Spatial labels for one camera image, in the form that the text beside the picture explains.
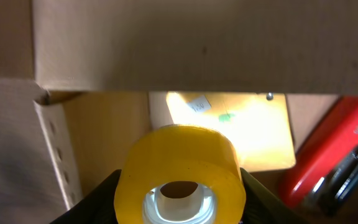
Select yellow adhesive tape roll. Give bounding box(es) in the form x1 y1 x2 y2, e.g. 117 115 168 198
114 126 246 223

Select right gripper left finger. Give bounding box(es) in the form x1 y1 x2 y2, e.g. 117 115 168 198
51 169 121 224

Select red black stapler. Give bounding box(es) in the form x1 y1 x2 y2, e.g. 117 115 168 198
278 96 358 216

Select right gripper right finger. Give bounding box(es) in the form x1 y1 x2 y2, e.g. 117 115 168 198
240 168 308 224

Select yellow sticky note pad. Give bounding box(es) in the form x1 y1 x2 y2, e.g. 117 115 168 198
165 91 296 172

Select cardboard box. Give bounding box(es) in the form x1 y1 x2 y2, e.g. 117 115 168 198
0 1 358 223

